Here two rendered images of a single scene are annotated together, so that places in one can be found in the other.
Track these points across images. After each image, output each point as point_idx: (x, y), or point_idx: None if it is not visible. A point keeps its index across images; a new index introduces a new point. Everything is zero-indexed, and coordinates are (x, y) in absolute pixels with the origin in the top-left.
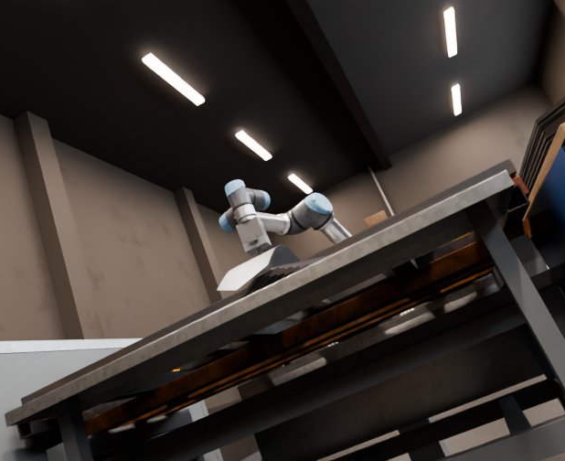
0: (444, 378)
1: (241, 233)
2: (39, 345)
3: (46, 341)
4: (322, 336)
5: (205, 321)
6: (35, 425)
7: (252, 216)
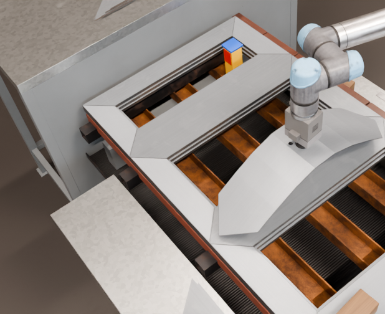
0: None
1: (288, 120)
2: (100, 44)
3: (107, 37)
4: (316, 227)
5: None
6: (90, 138)
7: (306, 118)
